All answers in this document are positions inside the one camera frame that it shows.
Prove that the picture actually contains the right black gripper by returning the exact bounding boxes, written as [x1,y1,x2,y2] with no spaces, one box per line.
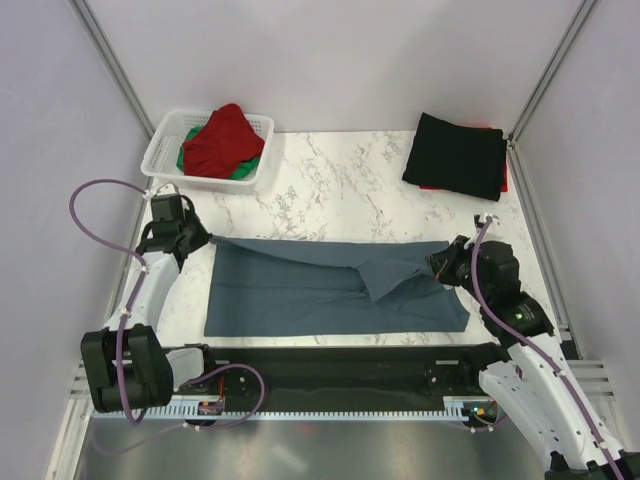
[425,235,490,304]

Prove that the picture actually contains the white plastic basket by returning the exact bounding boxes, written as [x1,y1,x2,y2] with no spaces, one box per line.
[141,104,275,194]

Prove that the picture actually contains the blue-grey t shirt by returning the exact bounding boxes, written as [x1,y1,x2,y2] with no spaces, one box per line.
[204,236,469,338]

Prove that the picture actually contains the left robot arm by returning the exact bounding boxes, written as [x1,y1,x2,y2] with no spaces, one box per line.
[80,194,220,423]

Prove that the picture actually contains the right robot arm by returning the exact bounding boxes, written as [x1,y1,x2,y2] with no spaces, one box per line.
[426,236,639,479]

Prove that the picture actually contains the folded red t shirt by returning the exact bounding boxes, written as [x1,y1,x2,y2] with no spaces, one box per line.
[418,125,509,201]

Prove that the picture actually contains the green t shirt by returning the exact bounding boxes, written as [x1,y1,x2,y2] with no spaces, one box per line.
[176,126,264,180]

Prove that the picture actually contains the dark red t shirt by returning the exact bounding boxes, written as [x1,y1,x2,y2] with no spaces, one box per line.
[182,103,265,180]

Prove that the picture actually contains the folded black t shirt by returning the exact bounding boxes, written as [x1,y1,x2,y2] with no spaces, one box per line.
[402,113,507,202]

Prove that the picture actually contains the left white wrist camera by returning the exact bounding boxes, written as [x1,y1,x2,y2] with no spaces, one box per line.
[143,182,180,202]

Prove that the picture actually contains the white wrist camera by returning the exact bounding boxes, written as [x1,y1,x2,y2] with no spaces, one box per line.
[143,182,180,202]
[474,213,501,231]

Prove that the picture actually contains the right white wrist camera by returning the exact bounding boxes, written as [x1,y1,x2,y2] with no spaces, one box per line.
[474,213,501,231]

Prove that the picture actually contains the white slotted cable duct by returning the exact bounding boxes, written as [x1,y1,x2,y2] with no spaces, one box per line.
[92,397,501,422]

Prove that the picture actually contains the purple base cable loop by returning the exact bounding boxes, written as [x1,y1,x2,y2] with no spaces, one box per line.
[182,363,266,434]

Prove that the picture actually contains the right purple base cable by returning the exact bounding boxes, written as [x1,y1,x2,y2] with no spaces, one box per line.
[464,409,509,435]

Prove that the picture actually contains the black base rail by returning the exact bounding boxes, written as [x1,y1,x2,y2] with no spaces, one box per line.
[179,343,508,412]

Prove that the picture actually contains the left aluminium frame post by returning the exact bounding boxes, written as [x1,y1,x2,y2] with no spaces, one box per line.
[69,0,155,140]

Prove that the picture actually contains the aluminium frame post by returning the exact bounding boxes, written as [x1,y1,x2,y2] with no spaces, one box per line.
[69,0,155,140]
[505,0,600,146]

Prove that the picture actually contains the right aluminium frame post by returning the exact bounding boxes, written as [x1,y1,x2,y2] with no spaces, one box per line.
[505,0,600,146]

